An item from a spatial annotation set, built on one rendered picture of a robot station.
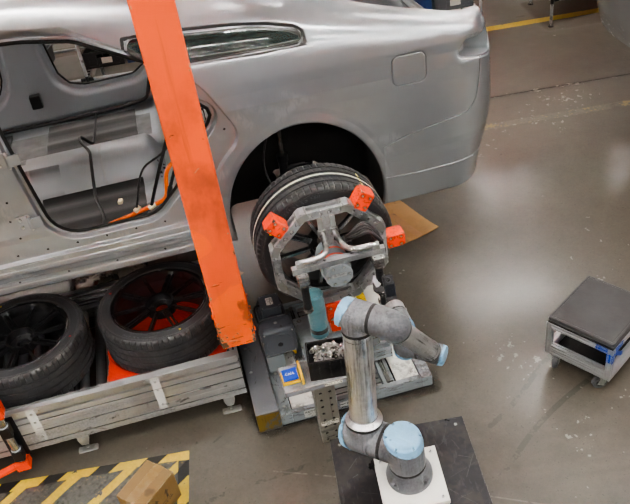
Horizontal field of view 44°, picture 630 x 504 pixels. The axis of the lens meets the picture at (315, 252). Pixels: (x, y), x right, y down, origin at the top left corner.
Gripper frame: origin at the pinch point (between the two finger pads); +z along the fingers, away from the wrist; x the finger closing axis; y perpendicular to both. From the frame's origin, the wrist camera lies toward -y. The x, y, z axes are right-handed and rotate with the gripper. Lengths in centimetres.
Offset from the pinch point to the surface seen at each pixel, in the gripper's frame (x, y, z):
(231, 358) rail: -73, 45, 20
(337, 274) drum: -17.8, -3.2, 3.9
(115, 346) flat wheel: -128, 39, 43
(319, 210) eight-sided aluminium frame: -19.3, -29.1, 18.5
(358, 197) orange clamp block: -1.2, -30.9, 18.6
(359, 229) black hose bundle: -4.5, -20.9, 8.9
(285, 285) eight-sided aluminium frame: -40.3, 7.3, 18.2
